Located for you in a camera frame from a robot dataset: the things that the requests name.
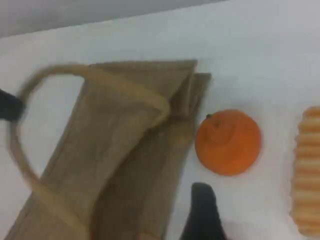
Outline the long ridged bread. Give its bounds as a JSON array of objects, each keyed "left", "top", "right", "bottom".
[{"left": 289, "top": 105, "right": 320, "bottom": 236}]

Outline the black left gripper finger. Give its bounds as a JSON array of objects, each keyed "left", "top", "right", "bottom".
[{"left": 0, "top": 87, "right": 27, "bottom": 124}]

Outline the orange tangerine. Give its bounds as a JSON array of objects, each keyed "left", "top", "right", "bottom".
[{"left": 194, "top": 108, "right": 263, "bottom": 176}]

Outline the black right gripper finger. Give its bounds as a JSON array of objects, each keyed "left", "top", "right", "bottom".
[{"left": 178, "top": 182, "right": 227, "bottom": 240}]

